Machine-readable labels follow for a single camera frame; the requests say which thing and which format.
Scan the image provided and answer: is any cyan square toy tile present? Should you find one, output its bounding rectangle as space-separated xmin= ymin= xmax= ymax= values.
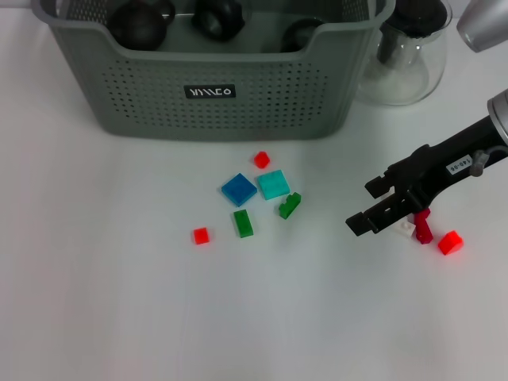
xmin=256 ymin=169 xmax=291 ymax=202

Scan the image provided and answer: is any green stepped toy brick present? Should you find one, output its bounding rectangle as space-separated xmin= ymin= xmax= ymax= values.
xmin=278 ymin=191 xmax=302 ymax=220

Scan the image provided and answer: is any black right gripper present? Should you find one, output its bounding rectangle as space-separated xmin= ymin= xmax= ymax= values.
xmin=344 ymin=114 xmax=508 ymax=238

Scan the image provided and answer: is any dark brown clay teapot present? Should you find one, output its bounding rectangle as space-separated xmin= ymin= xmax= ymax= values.
xmin=107 ymin=0 xmax=176 ymax=51

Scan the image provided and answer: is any dark red toy brick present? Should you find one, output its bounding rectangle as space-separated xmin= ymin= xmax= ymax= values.
xmin=414 ymin=209 xmax=434 ymax=244

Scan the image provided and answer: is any glass teacup with black handle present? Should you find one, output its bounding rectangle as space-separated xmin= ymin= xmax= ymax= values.
xmin=191 ymin=0 xmax=245 ymax=43
xmin=279 ymin=18 xmax=325 ymax=52

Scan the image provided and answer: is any right gripper cable plug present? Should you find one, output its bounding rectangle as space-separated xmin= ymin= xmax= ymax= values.
xmin=469 ymin=144 xmax=508 ymax=176

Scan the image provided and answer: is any black carafe lid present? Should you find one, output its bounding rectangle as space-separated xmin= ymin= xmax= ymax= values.
xmin=391 ymin=0 xmax=448 ymax=39

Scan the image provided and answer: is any clear glass carafe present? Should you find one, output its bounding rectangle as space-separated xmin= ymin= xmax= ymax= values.
xmin=355 ymin=0 xmax=453 ymax=107

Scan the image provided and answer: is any green rectangular toy brick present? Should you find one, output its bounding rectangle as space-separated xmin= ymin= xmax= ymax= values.
xmin=233 ymin=209 xmax=255 ymax=239

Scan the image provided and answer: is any blue square toy tile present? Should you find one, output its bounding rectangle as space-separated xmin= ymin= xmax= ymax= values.
xmin=221 ymin=172 xmax=258 ymax=208

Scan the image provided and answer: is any grey perforated plastic storage basket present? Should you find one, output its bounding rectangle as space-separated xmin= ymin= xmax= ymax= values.
xmin=30 ymin=0 xmax=397 ymax=143

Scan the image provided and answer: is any orange-red sloped toy block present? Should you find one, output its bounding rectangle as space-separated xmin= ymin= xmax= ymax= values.
xmin=437 ymin=230 xmax=464 ymax=256

